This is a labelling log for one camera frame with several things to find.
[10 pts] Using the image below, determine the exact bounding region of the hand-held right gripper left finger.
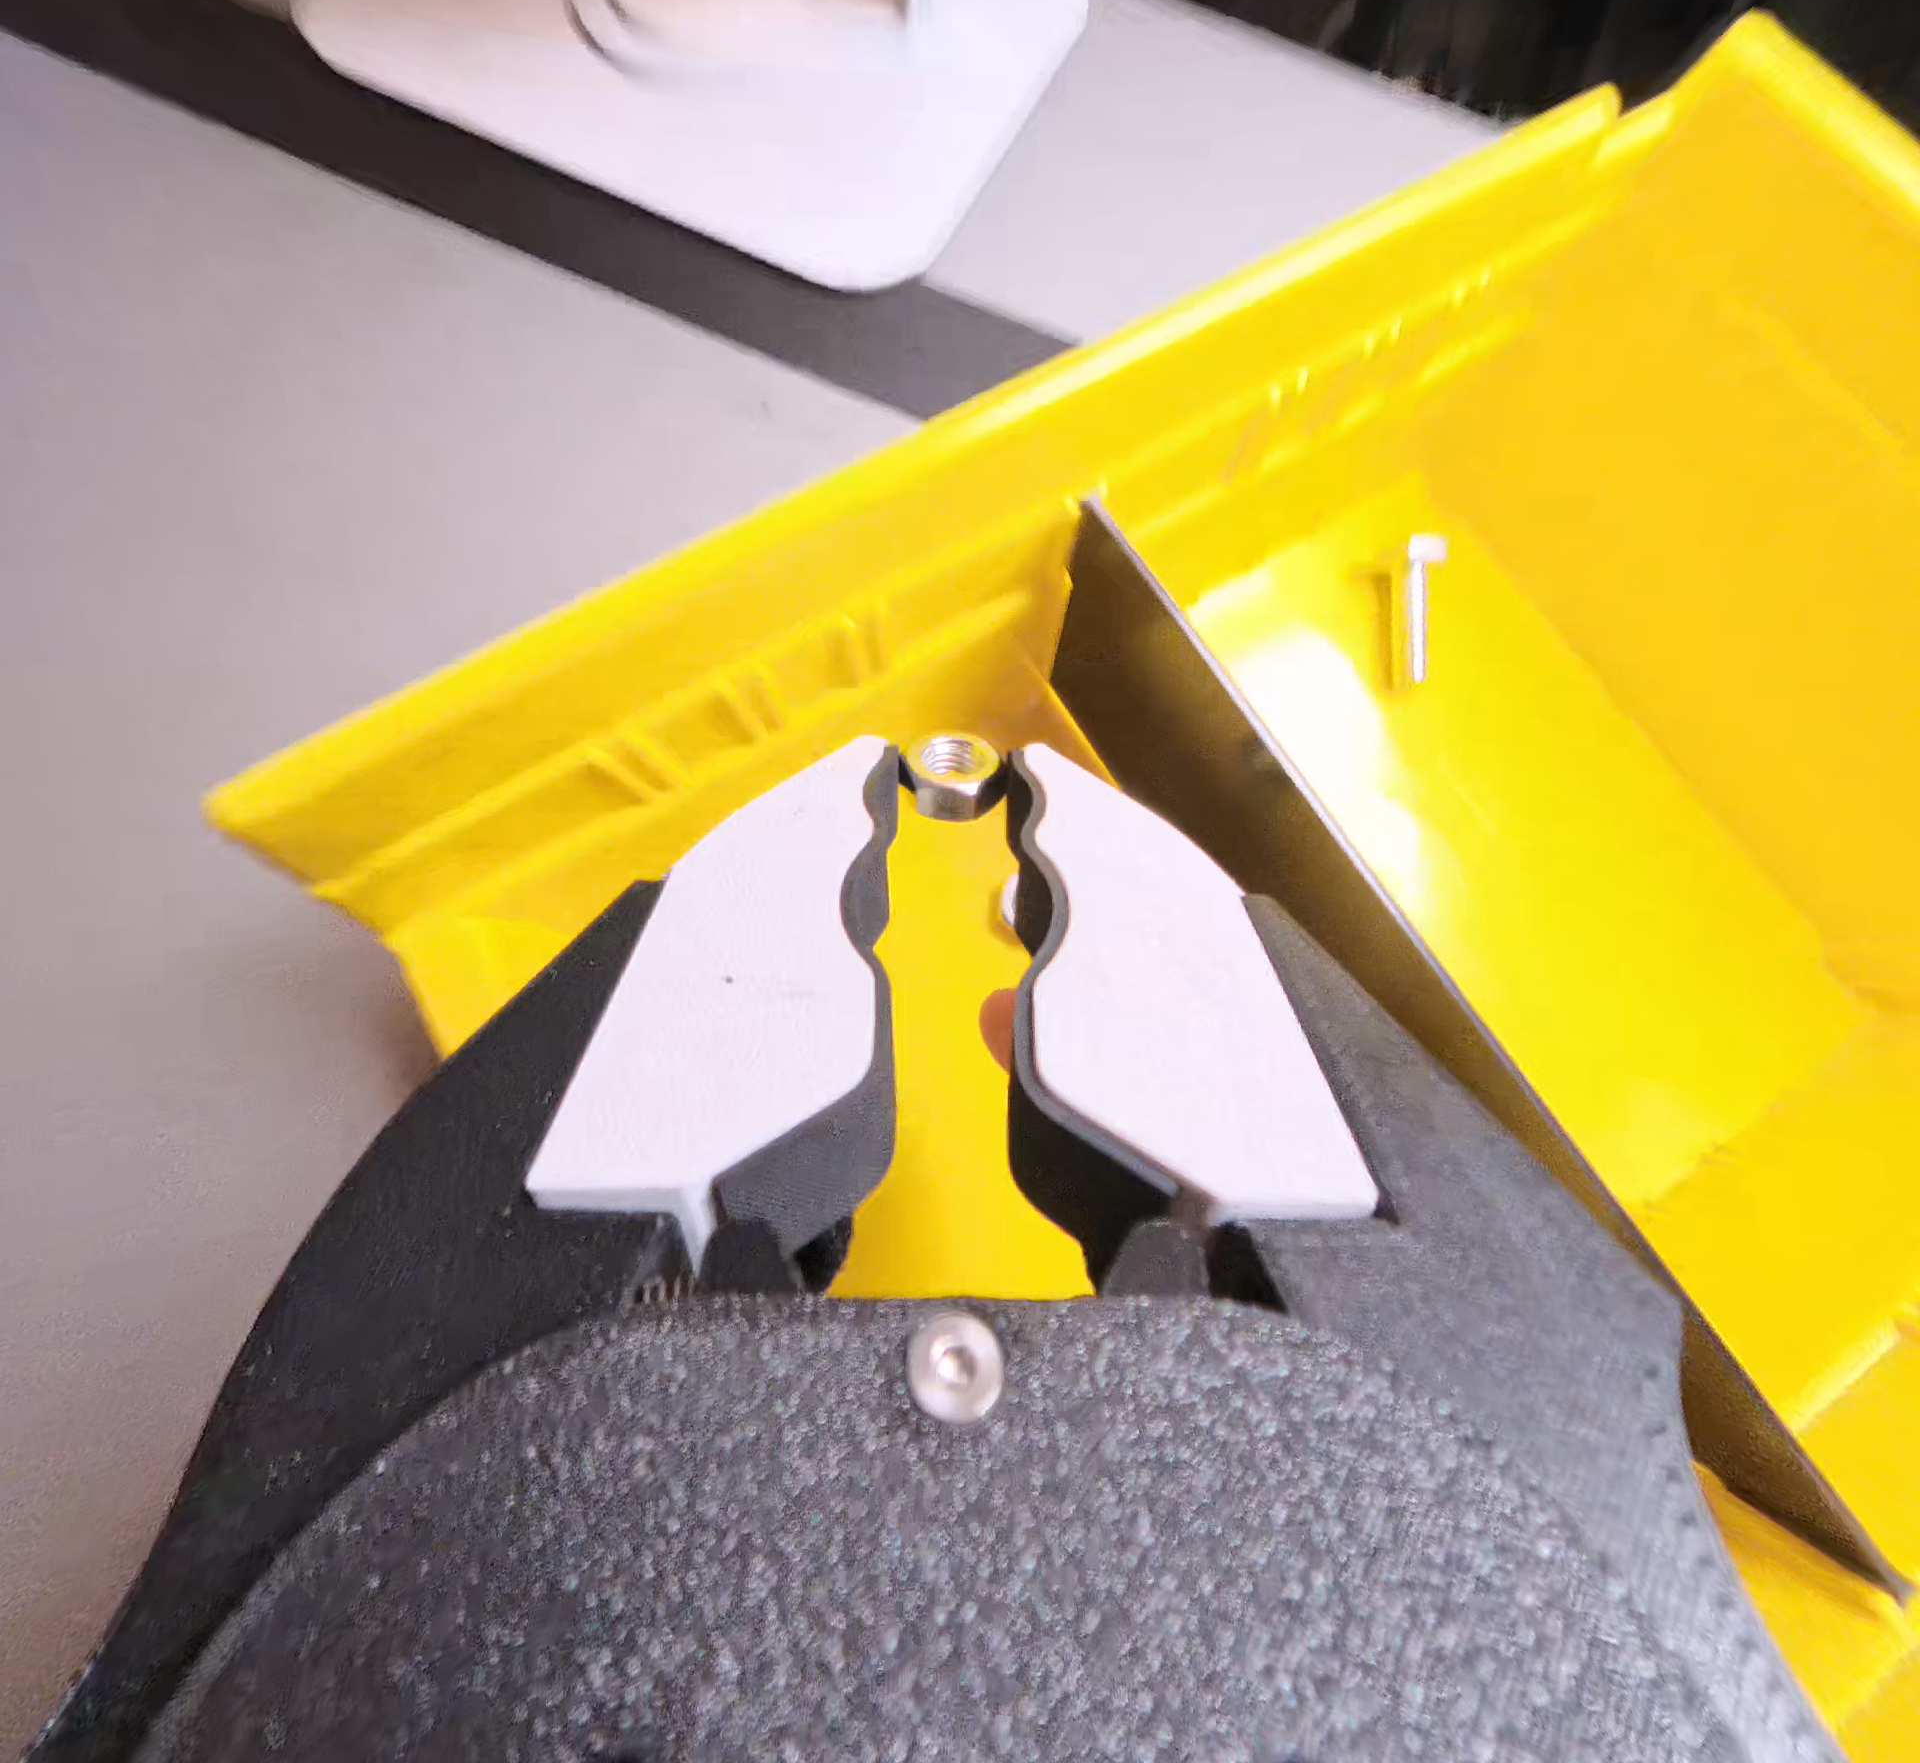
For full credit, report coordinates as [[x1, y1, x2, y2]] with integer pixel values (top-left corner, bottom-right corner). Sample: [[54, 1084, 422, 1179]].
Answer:
[[524, 735, 902, 1267]]

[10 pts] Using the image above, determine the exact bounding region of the instruction sheet stand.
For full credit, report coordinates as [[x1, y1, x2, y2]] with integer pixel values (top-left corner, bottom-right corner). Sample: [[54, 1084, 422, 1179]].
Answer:
[[293, 0, 1091, 292]]

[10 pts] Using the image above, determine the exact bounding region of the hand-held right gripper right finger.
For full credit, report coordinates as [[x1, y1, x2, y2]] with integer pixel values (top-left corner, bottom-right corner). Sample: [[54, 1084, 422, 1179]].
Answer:
[[1004, 742, 1382, 1225]]

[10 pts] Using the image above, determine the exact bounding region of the silver steel bolt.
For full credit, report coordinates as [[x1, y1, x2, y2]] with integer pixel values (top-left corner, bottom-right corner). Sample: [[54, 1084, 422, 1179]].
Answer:
[[1371, 533, 1450, 690]]

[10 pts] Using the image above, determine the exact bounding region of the yellow plastic bin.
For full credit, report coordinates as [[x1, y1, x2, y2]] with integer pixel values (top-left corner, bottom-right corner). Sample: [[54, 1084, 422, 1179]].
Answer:
[[202, 7, 1920, 1763]]

